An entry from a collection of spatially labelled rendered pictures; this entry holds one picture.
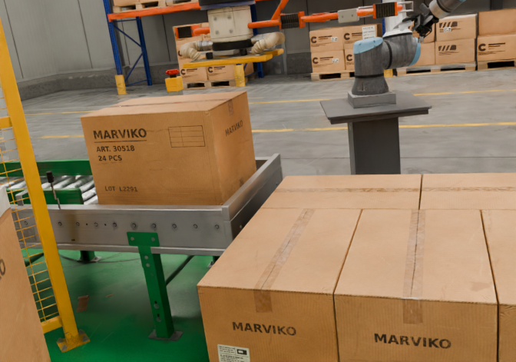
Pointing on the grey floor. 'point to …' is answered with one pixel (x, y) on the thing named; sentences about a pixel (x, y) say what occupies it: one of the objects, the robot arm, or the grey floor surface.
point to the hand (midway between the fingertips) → (405, 34)
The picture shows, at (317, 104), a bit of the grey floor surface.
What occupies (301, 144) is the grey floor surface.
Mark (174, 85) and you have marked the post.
